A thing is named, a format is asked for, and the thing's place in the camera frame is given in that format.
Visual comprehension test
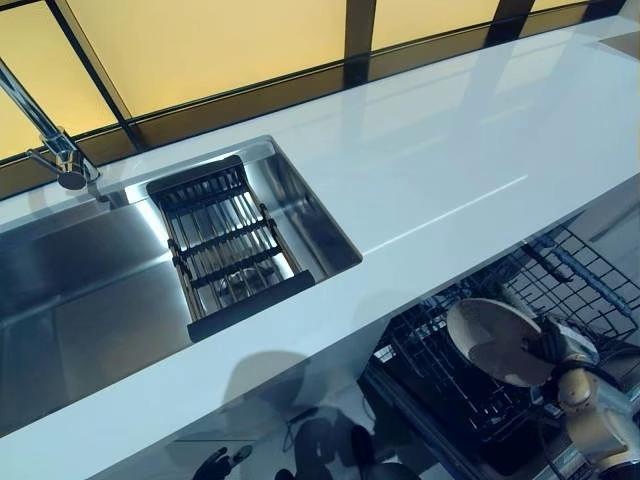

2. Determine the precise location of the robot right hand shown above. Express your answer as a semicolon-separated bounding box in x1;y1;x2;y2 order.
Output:
521;314;602;375

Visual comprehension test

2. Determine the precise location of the open built-in dishwasher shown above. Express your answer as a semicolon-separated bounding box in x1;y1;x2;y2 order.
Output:
358;224;640;480

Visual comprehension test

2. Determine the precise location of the dark dishwasher lower rack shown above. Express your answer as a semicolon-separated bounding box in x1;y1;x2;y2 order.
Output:
367;283;572;450

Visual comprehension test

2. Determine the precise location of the white cabinet door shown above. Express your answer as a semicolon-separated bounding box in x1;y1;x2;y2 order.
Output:
0;438;167;480
563;171;640;247
163;348;372;480

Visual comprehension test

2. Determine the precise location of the black sink dish rack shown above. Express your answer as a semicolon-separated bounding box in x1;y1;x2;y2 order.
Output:
145;154;317;345

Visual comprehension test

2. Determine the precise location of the stainless steel sink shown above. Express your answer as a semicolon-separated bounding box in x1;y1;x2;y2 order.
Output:
0;134;364;402

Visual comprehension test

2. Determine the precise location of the chrome kitchen faucet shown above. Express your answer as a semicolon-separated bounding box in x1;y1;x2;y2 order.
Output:
0;56;104;192

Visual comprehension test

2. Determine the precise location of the wire dishwasher upper rack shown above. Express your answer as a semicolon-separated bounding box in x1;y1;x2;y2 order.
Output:
503;226;640;347

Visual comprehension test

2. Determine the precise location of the yellow paned window dark frame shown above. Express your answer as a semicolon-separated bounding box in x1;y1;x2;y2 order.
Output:
0;0;640;194

